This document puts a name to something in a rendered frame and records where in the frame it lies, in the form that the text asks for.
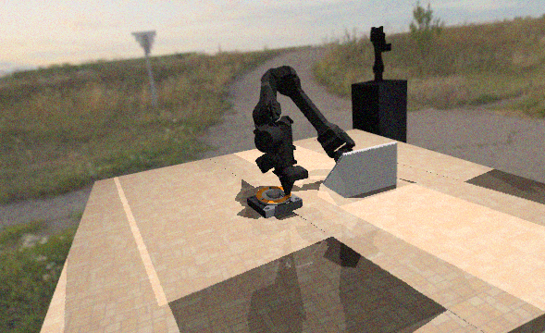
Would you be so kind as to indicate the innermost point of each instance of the orange round plate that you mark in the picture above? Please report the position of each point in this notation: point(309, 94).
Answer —
point(264, 199)

